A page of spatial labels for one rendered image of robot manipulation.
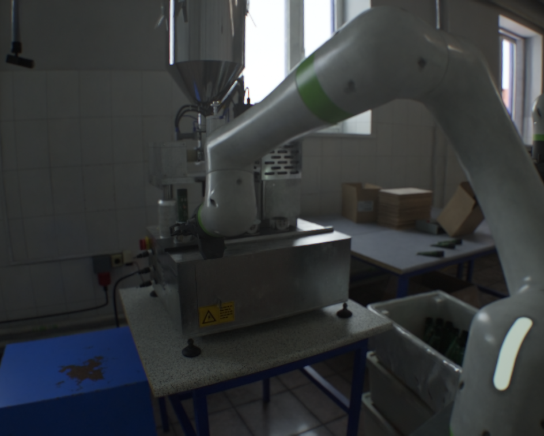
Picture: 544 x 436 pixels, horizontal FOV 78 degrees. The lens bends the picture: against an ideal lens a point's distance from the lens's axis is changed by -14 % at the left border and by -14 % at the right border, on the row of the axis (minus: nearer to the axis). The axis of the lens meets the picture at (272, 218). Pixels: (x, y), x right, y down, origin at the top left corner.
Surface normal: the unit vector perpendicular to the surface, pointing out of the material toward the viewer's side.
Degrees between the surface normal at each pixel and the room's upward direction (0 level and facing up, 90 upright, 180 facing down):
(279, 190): 90
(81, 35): 90
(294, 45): 90
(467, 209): 90
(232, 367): 0
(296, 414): 0
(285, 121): 130
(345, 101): 142
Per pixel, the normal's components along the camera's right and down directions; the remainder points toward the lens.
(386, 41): -0.27, 0.21
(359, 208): 0.18, 0.19
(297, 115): -0.55, 0.73
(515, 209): -0.65, -0.04
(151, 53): 0.47, 0.18
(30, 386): 0.00, -0.98
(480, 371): -0.97, 0.04
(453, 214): -0.88, 0.09
